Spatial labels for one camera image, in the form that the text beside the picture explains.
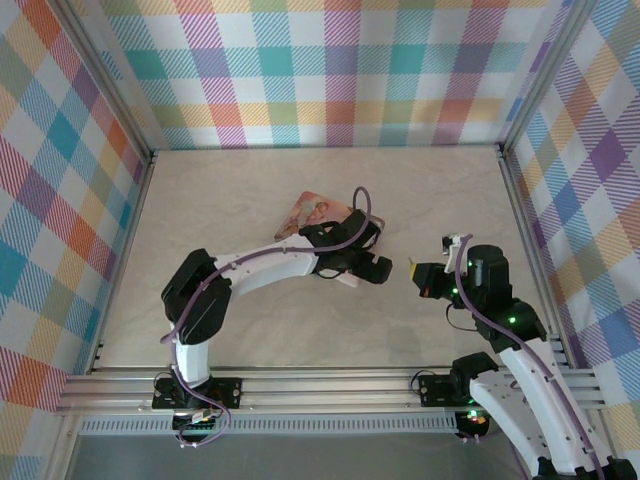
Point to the pink illustrated tin box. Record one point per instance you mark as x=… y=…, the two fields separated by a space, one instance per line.
x=310 y=210

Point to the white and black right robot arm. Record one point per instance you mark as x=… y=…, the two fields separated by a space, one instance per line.
x=530 y=400

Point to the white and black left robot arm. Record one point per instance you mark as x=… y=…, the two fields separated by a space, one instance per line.
x=260 y=267

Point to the controller board with green light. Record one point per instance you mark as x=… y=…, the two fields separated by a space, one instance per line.
x=472 y=420

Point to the controller board with connectors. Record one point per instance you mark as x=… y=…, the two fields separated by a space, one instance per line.
x=197 y=419

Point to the aluminium table side rail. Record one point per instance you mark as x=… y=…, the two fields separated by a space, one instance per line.
x=535 y=250
x=122 y=260

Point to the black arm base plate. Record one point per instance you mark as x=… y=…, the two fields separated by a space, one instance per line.
x=227 y=392
x=435 y=390

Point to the aluminium mounting rail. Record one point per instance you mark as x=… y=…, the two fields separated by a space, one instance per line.
x=325 y=387

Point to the aluminium frame post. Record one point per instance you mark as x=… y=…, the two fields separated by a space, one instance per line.
x=542 y=75
x=107 y=75

